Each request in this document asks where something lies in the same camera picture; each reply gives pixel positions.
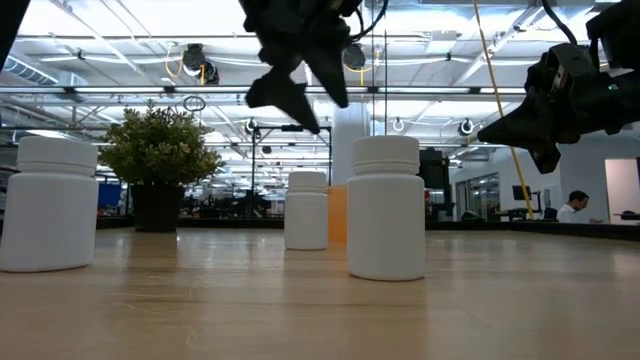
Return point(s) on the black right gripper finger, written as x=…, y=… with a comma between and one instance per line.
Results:
x=547, y=157
x=522, y=125

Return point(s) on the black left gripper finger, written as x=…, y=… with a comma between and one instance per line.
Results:
x=282, y=92
x=330, y=70

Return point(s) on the white plastic pill bottle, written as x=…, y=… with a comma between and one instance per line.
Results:
x=50, y=220
x=386, y=225
x=305, y=215

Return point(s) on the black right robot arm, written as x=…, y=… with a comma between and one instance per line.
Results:
x=622, y=30

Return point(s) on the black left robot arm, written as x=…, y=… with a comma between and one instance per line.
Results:
x=7, y=20

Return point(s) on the black computer monitor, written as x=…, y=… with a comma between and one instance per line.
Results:
x=521, y=193

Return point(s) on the person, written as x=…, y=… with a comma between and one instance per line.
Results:
x=567, y=212

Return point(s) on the white building column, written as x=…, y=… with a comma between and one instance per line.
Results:
x=342, y=150

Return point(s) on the long overhead light bar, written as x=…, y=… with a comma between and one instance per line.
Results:
x=425, y=90

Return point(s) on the dark cabinet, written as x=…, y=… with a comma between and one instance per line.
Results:
x=434, y=172

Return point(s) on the orange translucent bottle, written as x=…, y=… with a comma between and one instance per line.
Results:
x=338, y=215

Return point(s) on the green potted plant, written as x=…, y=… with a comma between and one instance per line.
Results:
x=157, y=150

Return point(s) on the blue panel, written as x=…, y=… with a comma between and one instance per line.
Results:
x=109, y=196

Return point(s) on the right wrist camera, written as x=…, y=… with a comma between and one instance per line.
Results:
x=572, y=65

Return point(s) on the black metal stand frame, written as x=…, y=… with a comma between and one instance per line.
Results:
x=253, y=160

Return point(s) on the black aluminium table frame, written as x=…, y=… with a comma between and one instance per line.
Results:
x=575, y=230

